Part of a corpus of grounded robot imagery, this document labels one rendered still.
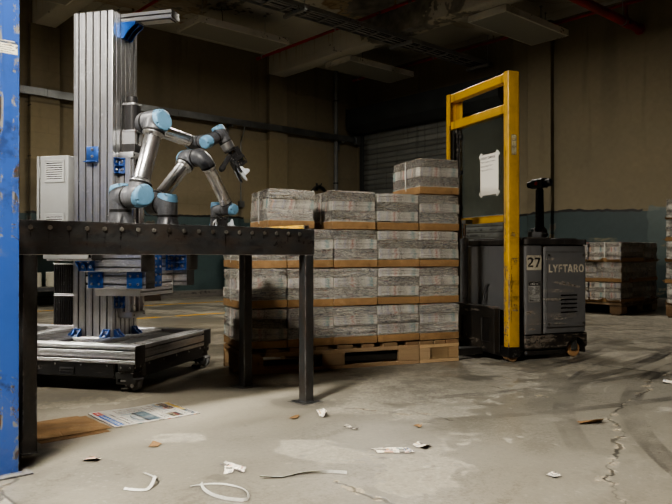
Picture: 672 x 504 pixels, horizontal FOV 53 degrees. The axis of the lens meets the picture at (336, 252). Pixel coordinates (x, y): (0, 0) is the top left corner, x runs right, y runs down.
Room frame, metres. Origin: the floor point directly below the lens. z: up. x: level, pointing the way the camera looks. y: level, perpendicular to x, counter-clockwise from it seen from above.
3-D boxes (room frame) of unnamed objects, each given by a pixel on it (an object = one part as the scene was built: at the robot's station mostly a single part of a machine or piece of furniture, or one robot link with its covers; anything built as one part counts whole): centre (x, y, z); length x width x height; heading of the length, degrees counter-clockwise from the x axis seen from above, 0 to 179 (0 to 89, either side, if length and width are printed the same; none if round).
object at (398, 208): (4.38, -0.31, 0.95); 0.38 x 0.29 x 0.23; 22
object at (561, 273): (4.80, -1.33, 0.40); 0.69 x 0.55 x 0.80; 22
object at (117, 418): (2.90, 0.81, 0.00); 0.37 x 0.28 x 0.01; 131
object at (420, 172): (4.49, -0.59, 0.65); 0.39 x 0.30 x 1.29; 22
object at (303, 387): (3.15, 0.14, 0.34); 0.06 x 0.06 x 0.68; 41
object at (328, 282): (4.22, 0.08, 0.42); 1.17 x 0.39 x 0.83; 112
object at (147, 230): (2.73, 0.62, 0.74); 1.34 x 0.05 x 0.12; 131
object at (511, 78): (4.35, -1.11, 0.97); 0.09 x 0.09 x 1.75; 22
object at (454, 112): (4.96, -0.86, 0.97); 0.09 x 0.09 x 1.75; 22
